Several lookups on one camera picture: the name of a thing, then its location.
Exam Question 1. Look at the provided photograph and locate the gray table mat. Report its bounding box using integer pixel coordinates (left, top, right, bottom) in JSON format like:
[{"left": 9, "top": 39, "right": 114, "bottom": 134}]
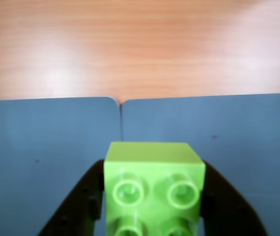
[
  {"left": 0, "top": 96, "right": 123, "bottom": 236},
  {"left": 120, "top": 92, "right": 280, "bottom": 236}
]

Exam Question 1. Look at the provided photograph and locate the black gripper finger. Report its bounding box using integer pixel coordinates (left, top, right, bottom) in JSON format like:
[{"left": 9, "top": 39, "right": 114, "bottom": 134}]
[
  {"left": 198, "top": 161, "right": 268, "bottom": 236},
  {"left": 38, "top": 159, "right": 106, "bottom": 236}
]

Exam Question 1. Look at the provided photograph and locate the green lego block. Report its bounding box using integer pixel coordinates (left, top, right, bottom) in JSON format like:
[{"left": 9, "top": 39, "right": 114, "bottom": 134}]
[{"left": 103, "top": 142, "right": 206, "bottom": 236}]

